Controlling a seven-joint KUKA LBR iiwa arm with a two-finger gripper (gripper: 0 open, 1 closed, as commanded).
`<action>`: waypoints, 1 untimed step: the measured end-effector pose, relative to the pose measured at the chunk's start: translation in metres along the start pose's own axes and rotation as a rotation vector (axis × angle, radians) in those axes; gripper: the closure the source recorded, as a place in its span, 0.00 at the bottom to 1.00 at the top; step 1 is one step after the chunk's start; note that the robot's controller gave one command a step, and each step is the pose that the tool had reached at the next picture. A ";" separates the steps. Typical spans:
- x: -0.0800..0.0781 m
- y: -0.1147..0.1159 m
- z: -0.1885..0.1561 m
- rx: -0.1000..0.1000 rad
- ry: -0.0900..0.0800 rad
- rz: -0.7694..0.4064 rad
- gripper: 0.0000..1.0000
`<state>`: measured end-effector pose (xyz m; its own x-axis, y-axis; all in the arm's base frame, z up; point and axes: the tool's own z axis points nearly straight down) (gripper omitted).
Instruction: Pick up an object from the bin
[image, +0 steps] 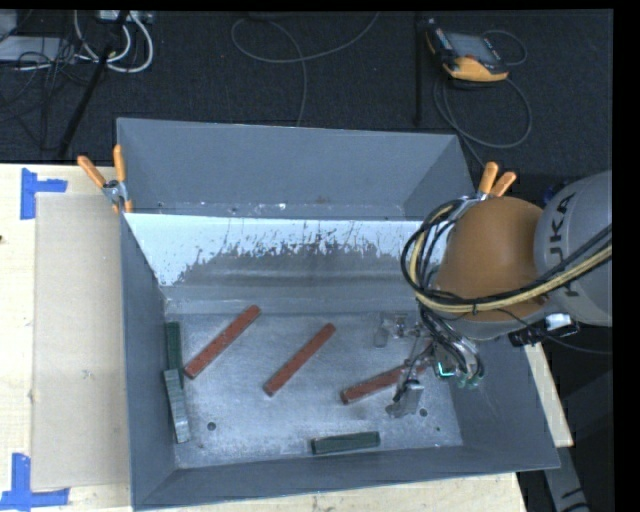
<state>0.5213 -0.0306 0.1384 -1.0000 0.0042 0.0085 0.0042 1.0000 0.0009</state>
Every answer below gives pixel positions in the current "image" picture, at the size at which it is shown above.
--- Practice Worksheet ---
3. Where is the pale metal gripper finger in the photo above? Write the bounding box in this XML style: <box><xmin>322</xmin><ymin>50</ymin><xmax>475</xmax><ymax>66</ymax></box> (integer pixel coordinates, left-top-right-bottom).
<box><xmin>373</xmin><ymin>312</ymin><xmax>421</xmax><ymax>349</ymax></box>
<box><xmin>385</xmin><ymin>378</ymin><xmax>426</xmax><ymax>420</ymax></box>

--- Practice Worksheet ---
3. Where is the red-brown flat block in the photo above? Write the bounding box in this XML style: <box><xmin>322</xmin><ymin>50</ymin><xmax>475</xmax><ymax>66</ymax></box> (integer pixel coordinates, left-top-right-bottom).
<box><xmin>183</xmin><ymin>304</ymin><xmax>263</xmax><ymax>380</ymax></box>
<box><xmin>262</xmin><ymin>322</ymin><xmax>338</xmax><ymax>398</ymax></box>
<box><xmin>339</xmin><ymin>361</ymin><xmax>431</xmax><ymax>406</ymax></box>

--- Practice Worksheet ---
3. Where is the dark green flat block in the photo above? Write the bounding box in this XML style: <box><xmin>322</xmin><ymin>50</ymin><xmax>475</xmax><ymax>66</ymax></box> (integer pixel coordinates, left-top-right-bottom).
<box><xmin>162</xmin><ymin>368</ymin><xmax>193</xmax><ymax>445</ymax></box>
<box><xmin>164</xmin><ymin>321</ymin><xmax>185</xmax><ymax>389</ymax></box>
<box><xmin>310</xmin><ymin>430</ymin><xmax>382</xmax><ymax>456</ymax></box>

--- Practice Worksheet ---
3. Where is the grey metal bin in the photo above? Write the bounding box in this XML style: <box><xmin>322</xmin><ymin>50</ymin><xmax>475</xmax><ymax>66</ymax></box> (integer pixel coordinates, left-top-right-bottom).
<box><xmin>115</xmin><ymin>117</ymin><xmax>562</xmax><ymax>511</ymax></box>

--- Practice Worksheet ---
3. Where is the pale flat board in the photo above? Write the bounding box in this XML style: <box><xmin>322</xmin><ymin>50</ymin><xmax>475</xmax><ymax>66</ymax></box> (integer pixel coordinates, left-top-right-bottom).
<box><xmin>29</xmin><ymin>192</ymin><xmax>133</xmax><ymax>493</ymax></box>

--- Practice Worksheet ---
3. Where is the black cylinder on white bracket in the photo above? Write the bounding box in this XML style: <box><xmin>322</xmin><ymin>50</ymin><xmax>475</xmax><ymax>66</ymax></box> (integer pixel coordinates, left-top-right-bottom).
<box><xmin>508</xmin><ymin>312</ymin><xmax>581</xmax><ymax>348</ymax></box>

